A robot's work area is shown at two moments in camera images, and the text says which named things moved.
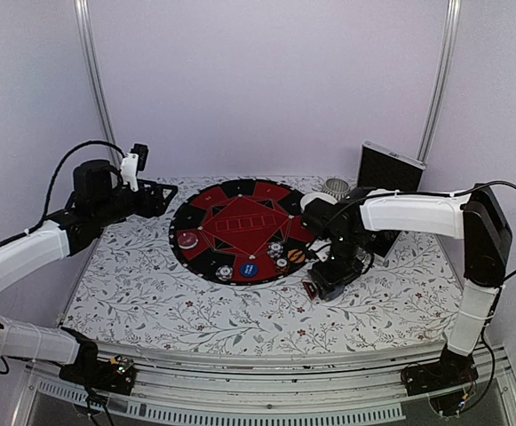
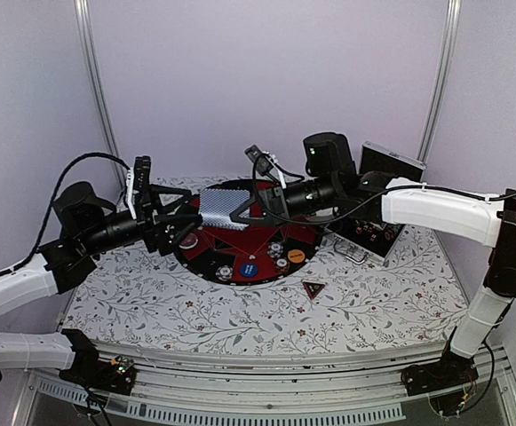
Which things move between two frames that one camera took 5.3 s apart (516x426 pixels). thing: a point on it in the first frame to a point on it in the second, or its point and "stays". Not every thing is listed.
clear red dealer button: [187, 240] stays
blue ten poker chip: [224, 272] stays
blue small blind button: [249, 270] stays
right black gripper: [325, 280] to [278, 206]
